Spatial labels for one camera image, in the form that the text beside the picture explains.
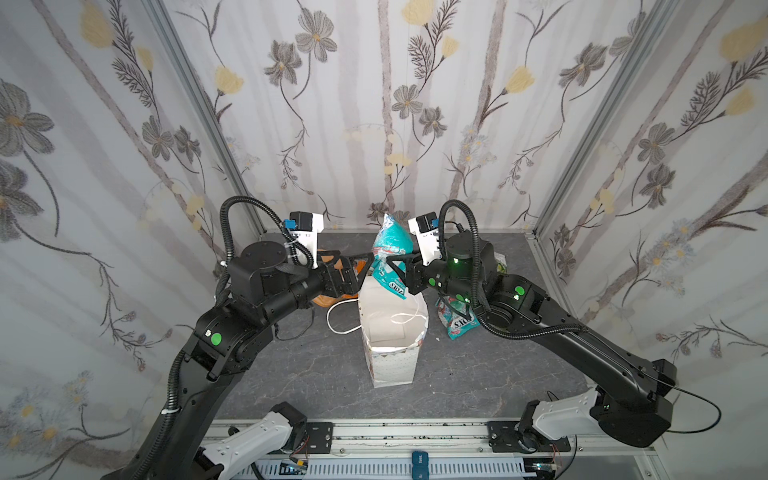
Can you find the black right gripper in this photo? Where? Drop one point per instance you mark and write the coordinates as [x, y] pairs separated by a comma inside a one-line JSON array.
[[417, 274]]

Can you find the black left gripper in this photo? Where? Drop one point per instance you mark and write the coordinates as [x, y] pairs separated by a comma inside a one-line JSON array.
[[336, 278]]

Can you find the brown snack packet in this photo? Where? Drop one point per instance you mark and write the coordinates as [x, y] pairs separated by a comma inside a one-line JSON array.
[[325, 301]]

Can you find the teal snack packet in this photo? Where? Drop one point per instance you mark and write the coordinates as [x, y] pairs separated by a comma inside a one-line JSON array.
[[456, 316], [391, 240]]

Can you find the cartoon animal paper bag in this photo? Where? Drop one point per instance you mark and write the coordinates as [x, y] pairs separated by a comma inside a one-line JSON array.
[[393, 329]]

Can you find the green yellow snack packet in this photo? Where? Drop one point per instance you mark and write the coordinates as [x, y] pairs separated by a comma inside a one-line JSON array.
[[501, 263]]

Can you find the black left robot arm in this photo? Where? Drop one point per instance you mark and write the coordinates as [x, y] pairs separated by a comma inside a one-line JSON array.
[[265, 283]]

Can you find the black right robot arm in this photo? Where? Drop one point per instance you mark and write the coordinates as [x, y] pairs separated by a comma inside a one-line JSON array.
[[629, 400]]

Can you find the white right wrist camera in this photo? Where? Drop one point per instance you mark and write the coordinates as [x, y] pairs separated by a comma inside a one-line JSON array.
[[426, 237]]

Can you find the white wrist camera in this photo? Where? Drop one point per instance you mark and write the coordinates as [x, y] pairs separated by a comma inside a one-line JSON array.
[[426, 237], [304, 228]]

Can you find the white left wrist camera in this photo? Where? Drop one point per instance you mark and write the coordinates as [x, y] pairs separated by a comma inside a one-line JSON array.
[[304, 228]]

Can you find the aluminium rail base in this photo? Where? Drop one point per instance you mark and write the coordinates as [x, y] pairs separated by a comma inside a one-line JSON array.
[[458, 448]]

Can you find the blue clip on rail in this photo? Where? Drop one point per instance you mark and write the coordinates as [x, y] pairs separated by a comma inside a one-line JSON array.
[[420, 465]]

